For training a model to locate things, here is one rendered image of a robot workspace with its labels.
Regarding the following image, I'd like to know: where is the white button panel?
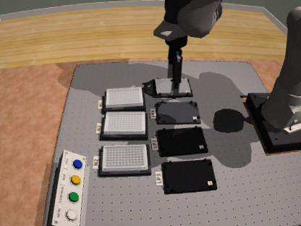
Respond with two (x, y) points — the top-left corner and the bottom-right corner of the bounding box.
(48, 150), (90, 226)

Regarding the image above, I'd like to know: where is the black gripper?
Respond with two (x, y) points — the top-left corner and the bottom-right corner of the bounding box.
(165, 35), (188, 96)

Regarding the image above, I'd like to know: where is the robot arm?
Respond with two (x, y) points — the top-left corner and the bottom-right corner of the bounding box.
(153, 0), (301, 135)

